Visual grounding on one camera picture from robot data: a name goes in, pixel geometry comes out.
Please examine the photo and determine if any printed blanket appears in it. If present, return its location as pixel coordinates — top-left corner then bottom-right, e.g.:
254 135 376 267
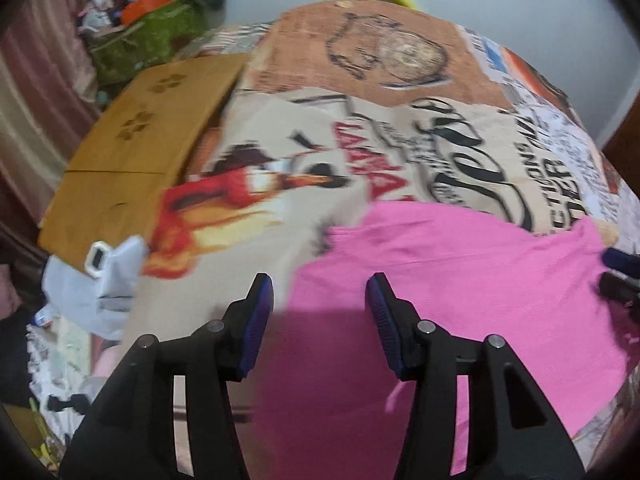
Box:
30 0 640 480

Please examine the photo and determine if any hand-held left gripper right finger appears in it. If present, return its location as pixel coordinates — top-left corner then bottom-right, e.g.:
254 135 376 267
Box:
365 273 586 480

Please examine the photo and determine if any striped brown curtain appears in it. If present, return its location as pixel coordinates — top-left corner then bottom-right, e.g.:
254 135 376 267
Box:
0 0 101 261

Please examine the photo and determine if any orange box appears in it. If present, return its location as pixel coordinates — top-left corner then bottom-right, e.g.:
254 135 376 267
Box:
120 0 176 26

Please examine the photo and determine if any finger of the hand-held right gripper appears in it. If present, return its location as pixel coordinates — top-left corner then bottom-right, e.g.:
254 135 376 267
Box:
599 247 640 311

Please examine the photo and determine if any white square plastic piece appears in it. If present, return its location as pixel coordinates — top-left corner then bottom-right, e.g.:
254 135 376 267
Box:
85 241 115 278

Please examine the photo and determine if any brown cardboard box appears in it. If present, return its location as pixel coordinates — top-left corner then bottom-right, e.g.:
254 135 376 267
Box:
37 52 251 273

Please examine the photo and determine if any pink knit cardigan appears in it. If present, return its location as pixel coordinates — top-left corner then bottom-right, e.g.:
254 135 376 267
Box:
245 202 633 480

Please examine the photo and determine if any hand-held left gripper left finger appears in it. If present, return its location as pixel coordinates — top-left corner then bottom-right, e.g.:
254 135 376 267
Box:
59 273 275 480

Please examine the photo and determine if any green patterned box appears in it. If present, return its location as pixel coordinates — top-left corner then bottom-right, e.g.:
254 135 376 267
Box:
90 0 206 86

